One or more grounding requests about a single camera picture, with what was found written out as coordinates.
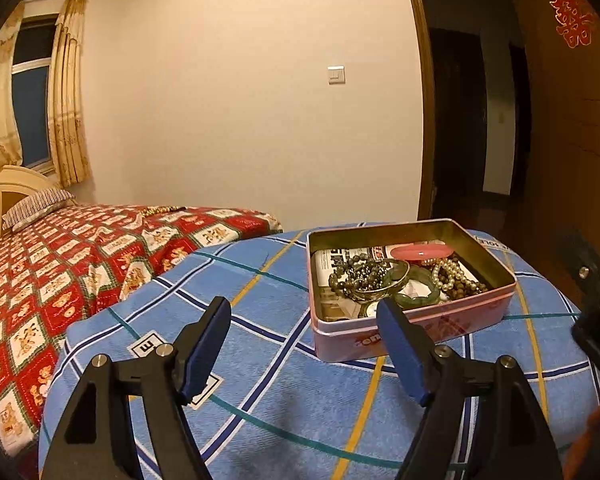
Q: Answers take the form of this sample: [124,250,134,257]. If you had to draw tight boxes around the pink metal tin box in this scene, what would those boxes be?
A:
[305,216,518,363]

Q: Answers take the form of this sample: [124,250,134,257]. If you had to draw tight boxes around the beaded bracelet on bed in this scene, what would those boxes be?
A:
[139,204,187,219]

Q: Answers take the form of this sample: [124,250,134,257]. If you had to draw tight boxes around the cream wooden headboard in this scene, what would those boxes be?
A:
[0,165,58,237]

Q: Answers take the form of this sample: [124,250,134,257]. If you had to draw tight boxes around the brown wooden door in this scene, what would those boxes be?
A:
[509,0,600,306]

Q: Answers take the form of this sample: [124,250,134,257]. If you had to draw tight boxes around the grey bead bracelet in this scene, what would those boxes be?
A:
[327,252,397,298]

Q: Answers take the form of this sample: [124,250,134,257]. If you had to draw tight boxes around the white pearl necklace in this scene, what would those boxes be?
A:
[429,254,474,294]

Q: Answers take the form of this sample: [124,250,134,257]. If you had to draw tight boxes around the pink jade bangle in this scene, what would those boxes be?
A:
[386,240,454,262]

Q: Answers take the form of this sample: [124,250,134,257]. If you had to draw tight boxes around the silver metal bangle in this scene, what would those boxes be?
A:
[347,258,411,301]

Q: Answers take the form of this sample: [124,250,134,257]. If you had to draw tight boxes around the red patterned bed sheet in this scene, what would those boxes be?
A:
[0,205,283,457]

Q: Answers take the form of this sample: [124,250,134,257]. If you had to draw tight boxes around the blue plaid folded quilt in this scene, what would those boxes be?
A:
[38,232,600,479]

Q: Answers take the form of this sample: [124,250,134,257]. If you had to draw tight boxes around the window with blue blind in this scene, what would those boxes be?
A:
[12,14,56,168]

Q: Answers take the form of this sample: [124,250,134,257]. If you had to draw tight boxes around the green jade bangle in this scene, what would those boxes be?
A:
[393,266,440,310]

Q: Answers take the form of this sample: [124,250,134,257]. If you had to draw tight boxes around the printed paper in tin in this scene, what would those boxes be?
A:
[312,245,490,322]

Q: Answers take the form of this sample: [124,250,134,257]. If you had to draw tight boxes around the red door decoration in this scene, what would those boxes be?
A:
[550,0,595,49]

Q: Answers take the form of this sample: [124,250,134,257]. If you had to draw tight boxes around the striped pillow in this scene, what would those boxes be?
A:
[2,188,76,232]

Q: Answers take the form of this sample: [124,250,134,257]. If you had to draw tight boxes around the brown door frame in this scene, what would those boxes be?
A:
[410,0,436,220]

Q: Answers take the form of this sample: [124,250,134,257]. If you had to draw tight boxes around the beige curtain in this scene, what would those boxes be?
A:
[0,0,90,188]

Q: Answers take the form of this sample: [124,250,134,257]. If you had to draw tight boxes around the white wall switch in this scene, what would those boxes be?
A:
[327,65,346,84]

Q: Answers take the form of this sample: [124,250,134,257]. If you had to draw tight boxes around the brown wooden bead bracelet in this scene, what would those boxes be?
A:
[429,253,489,297]

